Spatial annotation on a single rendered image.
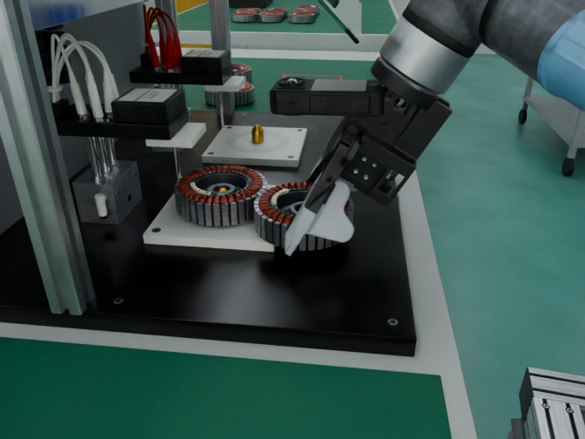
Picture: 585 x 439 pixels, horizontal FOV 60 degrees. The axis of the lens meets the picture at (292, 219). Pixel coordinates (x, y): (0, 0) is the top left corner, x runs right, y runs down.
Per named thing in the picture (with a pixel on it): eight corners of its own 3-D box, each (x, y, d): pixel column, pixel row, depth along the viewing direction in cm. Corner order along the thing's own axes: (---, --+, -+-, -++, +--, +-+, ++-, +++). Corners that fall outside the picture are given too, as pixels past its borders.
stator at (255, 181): (233, 181, 70) (231, 156, 69) (285, 209, 63) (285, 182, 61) (159, 205, 64) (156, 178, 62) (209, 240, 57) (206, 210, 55)
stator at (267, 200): (363, 215, 62) (366, 187, 60) (334, 263, 53) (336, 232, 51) (279, 199, 65) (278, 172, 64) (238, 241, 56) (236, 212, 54)
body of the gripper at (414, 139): (383, 213, 52) (456, 115, 46) (310, 172, 51) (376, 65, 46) (384, 184, 59) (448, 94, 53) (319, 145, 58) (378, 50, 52)
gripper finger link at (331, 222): (332, 279, 50) (376, 197, 51) (279, 250, 50) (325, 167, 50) (326, 276, 53) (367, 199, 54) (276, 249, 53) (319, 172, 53)
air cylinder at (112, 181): (143, 198, 69) (137, 159, 66) (120, 225, 62) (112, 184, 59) (107, 196, 69) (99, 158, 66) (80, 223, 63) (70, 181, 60)
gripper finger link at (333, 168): (319, 213, 49) (363, 134, 49) (305, 205, 49) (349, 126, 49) (312, 215, 53) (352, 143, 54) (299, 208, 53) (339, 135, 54)
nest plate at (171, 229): (290, 193, 70) (290, 185, 69) (273, 252, 57) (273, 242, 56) (184, 188, 71) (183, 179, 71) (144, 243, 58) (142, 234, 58)
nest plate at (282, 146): (306, 134, 91) (307, 128, 90) (298, 167, 78) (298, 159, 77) (225, 131, 92) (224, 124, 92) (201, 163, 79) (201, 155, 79)
